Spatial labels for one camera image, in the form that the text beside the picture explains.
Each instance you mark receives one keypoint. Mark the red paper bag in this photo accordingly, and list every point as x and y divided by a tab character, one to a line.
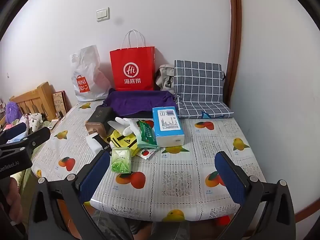
132	62

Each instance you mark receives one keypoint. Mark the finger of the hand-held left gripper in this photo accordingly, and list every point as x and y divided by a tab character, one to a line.
33	140
15	130

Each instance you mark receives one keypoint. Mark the wooden headboard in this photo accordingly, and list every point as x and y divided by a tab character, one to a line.
37	97

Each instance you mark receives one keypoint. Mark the black and gold box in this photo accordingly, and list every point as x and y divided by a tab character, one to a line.
100	116

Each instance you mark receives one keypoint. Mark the tomato print sachet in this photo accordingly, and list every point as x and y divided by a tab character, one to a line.
147	153

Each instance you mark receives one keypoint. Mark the small red object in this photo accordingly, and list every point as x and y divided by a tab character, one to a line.
222	220

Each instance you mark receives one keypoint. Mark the white plastic bag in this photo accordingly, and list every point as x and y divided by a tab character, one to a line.
85	67

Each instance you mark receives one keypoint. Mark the person's left hand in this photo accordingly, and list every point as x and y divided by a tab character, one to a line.
12	200

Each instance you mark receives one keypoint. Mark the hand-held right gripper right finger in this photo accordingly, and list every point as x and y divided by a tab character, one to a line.
230	177

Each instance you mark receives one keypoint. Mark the green tissue packet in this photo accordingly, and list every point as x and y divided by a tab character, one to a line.
121	160

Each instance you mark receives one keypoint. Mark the blue tissue pack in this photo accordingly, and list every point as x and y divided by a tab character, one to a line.
167	125

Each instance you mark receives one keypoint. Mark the white light switch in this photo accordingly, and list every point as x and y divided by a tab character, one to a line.
103	14

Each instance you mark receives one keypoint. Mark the wooden door frame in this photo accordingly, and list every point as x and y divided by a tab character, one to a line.
235	30

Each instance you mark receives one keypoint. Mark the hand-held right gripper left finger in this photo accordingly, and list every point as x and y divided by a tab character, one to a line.
95	177

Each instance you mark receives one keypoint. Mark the green wet wipes pack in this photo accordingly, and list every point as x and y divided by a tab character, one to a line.
146	133

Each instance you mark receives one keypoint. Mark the grey canvas bag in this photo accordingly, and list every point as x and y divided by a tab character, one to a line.
163	76

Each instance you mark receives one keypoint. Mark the grey checked cushion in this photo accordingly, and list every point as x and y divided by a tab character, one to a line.
200	85

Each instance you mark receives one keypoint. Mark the patterned brown book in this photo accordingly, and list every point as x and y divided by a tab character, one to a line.
59	102

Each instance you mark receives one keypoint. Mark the purple towel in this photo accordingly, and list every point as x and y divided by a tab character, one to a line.
135	102

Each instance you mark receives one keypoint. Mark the yellow mesh pouch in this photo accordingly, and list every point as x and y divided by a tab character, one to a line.
125	142

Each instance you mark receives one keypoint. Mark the blue ribbon loop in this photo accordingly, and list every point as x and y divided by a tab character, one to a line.
207	116

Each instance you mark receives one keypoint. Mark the purple plush toy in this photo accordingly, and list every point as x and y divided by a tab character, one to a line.
12	111

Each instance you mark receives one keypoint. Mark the white sponge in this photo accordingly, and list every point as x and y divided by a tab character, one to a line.
92	143

